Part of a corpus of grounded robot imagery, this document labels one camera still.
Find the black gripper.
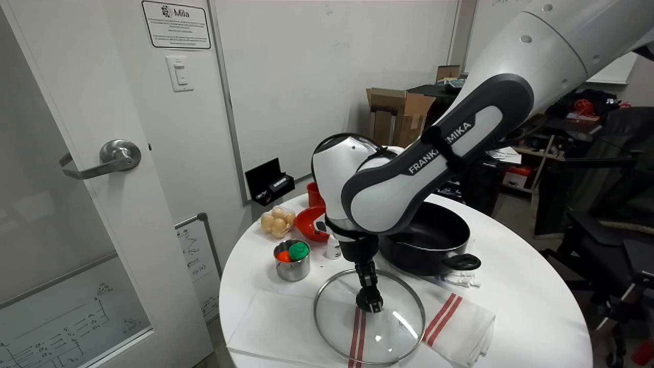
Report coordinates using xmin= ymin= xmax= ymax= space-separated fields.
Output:
xmin=338 ymin=232 xmax=384 ymax=312

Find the glass lid with black knob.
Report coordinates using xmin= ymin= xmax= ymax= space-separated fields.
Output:
xmin=311 ymin=267 xmax=428 ymax=365

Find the black cooking pot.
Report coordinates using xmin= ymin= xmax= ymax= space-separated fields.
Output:
xmin=377 ymin=203 xmax=483 ymax=278

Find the clear glass measuring cup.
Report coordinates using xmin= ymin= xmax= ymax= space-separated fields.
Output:
xmin=321 ymin=232 xmax=344 ymax=261

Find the metal can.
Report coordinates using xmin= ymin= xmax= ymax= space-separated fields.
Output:
xmin=271 ymin=236 xmax=312 ymax=283

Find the green round toy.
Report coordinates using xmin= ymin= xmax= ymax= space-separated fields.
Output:
xmin=288 ymin=239 xmax=311 ymax=261

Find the red bowl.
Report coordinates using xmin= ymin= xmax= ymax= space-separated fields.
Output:
xmin=292 ymin=205 xmax=334 ymax=246

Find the white towel with red stripes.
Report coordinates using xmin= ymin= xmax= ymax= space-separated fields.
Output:
xmin=418 ymin=291 xmax=498 ymax=368
xmin=228 ymin=283 xmax=438 ymax=368

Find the beige garlic bunch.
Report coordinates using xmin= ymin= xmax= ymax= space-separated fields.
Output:
xmin=259 ymin=205 xmax=299 ymax=242

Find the open black case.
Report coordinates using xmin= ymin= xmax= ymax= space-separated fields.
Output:
xmin=244 ymin=157 xmax=297 ymax=209

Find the small framed whiteboard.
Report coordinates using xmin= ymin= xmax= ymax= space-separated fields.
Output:
xmin=173 ymin=212 xmax=223 ymax=323

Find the large cardboard box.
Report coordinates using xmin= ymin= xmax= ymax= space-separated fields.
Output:
xmin=365 ymin=85 xmax=438 ymax=149

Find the red and white box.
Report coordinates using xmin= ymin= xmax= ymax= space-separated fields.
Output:
xmin=500 ymin=164 xmax=534 ymax=191

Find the small cardboard box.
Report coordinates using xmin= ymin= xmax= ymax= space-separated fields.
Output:
xmin=436 ymin=63 xmax=466 ymax=85

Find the black office chair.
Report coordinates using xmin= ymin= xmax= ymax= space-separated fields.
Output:
xmin=534 ymin=108 xmax=654 ymax=368

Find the white door with glass pane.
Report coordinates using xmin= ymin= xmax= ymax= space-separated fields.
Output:
xmin=0 ymin=0 xmax=215 ymax=368

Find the silver door handle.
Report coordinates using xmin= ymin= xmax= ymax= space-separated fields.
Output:
xmin=60 ymin=136 xmax=144 ymax=181

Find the white light switch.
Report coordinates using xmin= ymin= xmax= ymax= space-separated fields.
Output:
xmin=164 ymin=53 xmax=194 ymax=93

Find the white printed wall sign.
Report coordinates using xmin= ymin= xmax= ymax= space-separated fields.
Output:
xmin=142 ymin=0 xmax=213 ymax=51

